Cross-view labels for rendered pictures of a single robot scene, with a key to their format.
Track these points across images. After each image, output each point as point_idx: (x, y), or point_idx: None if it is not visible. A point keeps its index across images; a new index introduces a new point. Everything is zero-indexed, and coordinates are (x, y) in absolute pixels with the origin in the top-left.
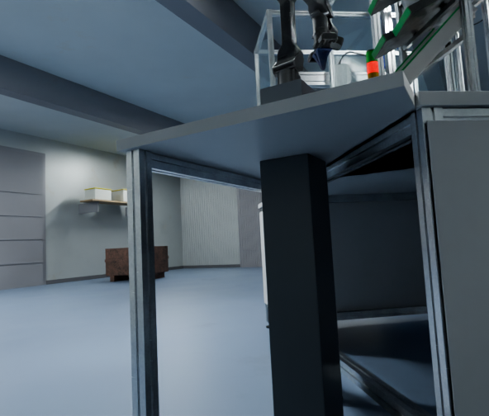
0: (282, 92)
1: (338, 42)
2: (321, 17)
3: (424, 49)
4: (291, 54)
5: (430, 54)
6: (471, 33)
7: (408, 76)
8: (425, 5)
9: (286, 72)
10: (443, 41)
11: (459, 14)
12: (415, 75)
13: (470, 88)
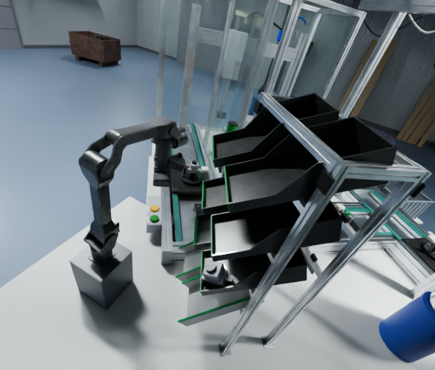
0: (87, 276)
1: (178, 169)
2: (163, 147)
3: (205, 315)
4: (101, 240)
5: (209, 317)
6: (244, 323)
7: (185, 324)
8: (218, 293)
9: (95, 253)
10: (223, 313)
11: (246, 302)
12: (191, 324)
13: (228, 338)
